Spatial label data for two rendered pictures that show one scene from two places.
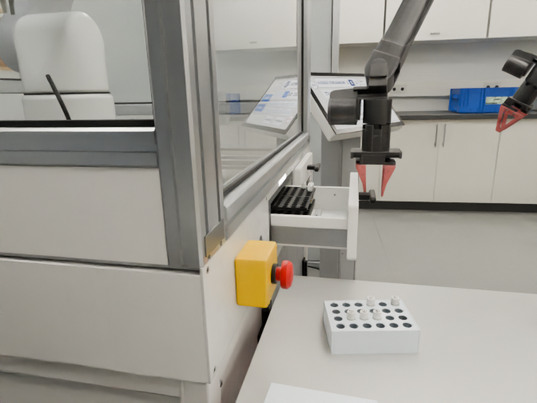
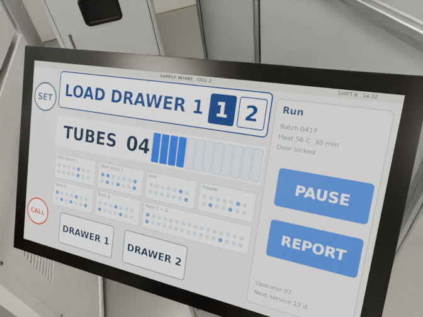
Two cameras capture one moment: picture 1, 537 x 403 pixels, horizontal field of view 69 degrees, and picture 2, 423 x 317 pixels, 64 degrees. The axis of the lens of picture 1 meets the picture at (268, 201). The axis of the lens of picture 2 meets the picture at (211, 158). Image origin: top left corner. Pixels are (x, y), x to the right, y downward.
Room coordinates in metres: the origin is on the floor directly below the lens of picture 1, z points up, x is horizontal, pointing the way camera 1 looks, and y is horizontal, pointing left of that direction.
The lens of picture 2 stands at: (1.69, -0.68, 1.39)
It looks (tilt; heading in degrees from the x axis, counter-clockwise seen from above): 45 degrees down; 69
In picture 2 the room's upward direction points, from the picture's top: 9 degrees counter-clockwise
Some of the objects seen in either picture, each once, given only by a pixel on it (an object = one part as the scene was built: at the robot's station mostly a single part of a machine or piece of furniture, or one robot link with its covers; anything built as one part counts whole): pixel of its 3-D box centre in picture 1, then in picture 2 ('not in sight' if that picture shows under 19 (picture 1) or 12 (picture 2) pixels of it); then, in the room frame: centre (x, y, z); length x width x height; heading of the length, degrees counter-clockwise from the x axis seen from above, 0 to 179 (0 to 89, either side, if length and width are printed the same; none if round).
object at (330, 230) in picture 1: (258, 210); not in sight; (0.84, 0.02, 0.86); 0.40 x 0.26 x 0.06; 77
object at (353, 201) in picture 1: (352, 209); not in sight; (0.80, -0.18, 0.87); 0.29 x 0.02 x 0.11; 167
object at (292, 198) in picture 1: (262, 208); not in sight; (0.84, 0.01, 0.87); 0.22 x 0.18 x 0.06; 77
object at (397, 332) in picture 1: (367, 325); not in sight; (0.51, -0.15, 0.78); 0.12 x 0.08 x 0.04; 89
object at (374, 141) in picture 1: (375, 141); not in sight; (0.81, -0.23, 1.02); 0.10 x 0.07 x 0.07; 77
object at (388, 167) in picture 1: (375, 174); not in sight; (0.81, -0.23, 0.95); 0.07 x 0.07 x 0.09; 77
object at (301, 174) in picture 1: (304, 177); not in sight; (1.14, -0.11, 0.87); 0.29 x 0.02 x 0.11; 167
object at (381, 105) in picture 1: (374, 111); not in sight; (0.82, -0.22, 1.08); 0.07 x 0.06 x 0.07; 71
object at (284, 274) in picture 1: (282, 274); not in sight; (0.50, -0.02, 0.88); 0.04 x 0.03 x 0.04; 167
